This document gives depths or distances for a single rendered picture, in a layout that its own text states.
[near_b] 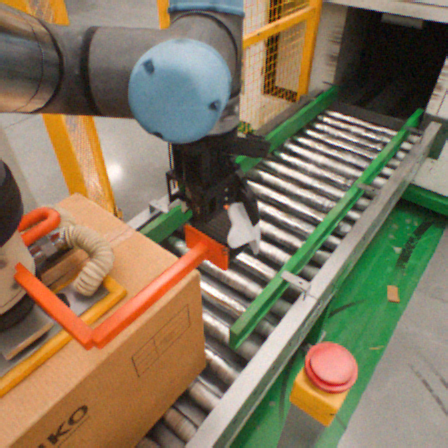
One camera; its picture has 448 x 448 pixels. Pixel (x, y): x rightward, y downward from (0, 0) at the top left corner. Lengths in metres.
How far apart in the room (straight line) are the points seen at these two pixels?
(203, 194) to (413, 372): 1.51
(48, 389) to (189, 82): 0.52
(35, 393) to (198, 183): 0.41
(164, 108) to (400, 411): 1.59
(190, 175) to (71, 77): 0.20
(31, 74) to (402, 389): 1.70
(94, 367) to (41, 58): 0.48
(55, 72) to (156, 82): 0.08
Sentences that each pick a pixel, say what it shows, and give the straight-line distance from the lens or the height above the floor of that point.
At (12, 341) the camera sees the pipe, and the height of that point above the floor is 1.00.
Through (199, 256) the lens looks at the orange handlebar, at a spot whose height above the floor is 1.09.
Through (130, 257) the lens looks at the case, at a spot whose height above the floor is 0.95.
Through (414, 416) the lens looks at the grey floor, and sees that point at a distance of 1.77.
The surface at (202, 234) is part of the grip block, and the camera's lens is 0.59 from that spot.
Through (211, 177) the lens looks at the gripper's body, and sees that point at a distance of 0.50.
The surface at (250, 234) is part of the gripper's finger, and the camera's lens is 0.55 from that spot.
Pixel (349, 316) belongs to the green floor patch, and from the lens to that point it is 1.90.
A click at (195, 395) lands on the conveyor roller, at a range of 1.06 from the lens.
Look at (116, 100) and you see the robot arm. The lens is 0.34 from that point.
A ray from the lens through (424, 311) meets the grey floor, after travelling 2.06.
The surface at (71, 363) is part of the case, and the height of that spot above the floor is 0.95.
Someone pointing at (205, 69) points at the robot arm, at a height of 1.41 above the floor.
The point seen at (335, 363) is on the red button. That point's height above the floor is 1.04.
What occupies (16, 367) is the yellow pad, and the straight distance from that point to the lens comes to 0.69.
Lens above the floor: 1.52
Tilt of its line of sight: 45 degrees down
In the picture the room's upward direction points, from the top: straight up
